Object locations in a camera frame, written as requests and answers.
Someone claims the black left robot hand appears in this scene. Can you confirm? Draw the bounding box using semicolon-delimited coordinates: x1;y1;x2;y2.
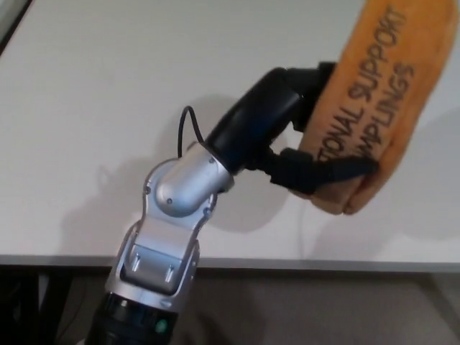
206;61;379;197

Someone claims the orange plush dumpling plate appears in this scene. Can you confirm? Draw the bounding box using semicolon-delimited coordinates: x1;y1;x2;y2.
289;0;456;216

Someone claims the grey panel with dark edge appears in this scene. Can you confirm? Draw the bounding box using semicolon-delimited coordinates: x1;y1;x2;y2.
0;0;36;55

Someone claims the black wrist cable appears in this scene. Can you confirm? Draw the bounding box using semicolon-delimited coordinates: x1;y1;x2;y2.
176;105;210;160

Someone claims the black table leg frame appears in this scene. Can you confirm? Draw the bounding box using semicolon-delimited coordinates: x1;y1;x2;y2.
0;264;75;345

